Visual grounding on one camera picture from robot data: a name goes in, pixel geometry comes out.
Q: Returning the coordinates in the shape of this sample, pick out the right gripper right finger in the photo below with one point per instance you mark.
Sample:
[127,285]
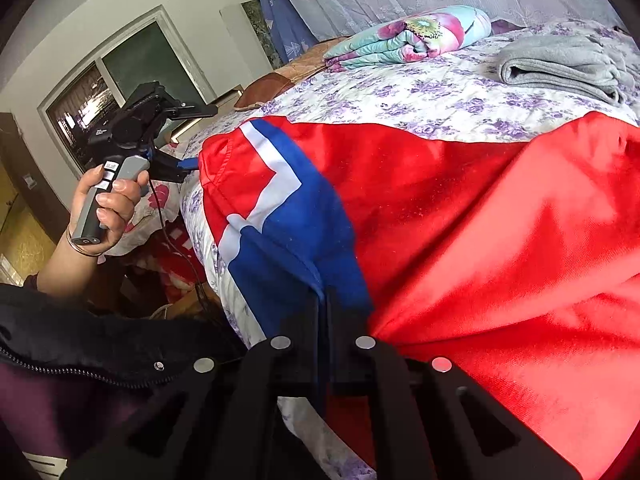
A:
[431,420]

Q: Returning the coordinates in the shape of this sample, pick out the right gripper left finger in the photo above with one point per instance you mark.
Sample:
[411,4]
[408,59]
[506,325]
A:
[250,399]

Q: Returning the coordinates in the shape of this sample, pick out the red blue white pants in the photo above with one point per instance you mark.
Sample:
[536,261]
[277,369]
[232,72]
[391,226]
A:
[450,239]

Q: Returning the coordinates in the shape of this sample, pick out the person left hand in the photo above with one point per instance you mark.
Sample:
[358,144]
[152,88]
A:
[114,209]

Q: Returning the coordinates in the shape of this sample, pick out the black jacket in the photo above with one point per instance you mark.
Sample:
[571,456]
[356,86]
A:
[86,396]

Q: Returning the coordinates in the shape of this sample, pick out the brown satin pillow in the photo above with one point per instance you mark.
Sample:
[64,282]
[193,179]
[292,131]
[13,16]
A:
[268,87]

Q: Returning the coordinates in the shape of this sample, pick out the blue patterned cloth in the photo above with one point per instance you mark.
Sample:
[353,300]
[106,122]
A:
[289,34]

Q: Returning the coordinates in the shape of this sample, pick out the folded floral turquoise blanket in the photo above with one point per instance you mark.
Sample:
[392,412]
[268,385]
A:
[411,39]

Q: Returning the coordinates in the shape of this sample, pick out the purple floral bed sheet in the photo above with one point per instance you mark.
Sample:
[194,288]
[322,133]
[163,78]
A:
[380,95]

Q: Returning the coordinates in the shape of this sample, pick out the folded grey pants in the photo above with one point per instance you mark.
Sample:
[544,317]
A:
[574,64]

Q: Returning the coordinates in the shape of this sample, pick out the window with white frame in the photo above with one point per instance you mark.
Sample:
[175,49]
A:
[149,48]

